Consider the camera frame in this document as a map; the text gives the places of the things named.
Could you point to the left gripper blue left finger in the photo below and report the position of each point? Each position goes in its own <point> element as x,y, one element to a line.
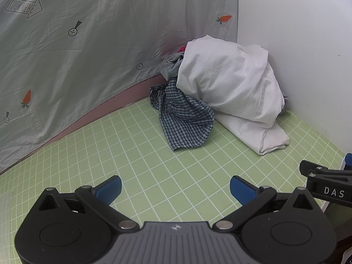
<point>108,190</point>

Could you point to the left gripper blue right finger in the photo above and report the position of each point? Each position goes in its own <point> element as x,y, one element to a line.
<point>243,191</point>

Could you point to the white trousers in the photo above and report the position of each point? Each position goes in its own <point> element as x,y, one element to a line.
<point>239,85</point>

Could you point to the green grid cutting mat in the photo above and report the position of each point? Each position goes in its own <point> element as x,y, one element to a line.
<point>159,184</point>

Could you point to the blue checked shirt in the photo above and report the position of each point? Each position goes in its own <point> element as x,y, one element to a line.
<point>186,122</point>

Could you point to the grey garment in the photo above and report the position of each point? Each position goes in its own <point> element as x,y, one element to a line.
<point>170,66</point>

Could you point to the red checked garment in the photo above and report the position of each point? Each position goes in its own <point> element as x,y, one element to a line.
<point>182,49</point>

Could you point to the grey printed bed sheet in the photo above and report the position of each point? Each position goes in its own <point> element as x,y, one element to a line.
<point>60,59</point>

